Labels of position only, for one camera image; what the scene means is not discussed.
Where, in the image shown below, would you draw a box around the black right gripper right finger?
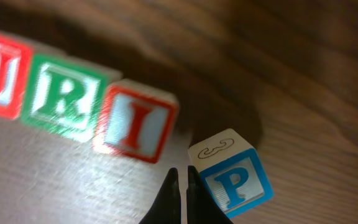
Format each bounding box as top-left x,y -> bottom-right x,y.
186,166 -> 233,224

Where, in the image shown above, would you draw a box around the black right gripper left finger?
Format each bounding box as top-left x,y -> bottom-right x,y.
139,167 -> 181,224

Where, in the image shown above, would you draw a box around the blue P block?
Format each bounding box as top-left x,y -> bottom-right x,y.
188,128 -> 273,218

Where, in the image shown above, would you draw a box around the red I block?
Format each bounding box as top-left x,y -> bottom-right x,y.
93,79 -> 180,164

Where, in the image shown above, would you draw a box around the green R block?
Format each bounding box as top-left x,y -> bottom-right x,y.
21,54 -> 122,142

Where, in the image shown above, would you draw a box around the red U block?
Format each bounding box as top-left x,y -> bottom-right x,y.
0,26 -> 67,121

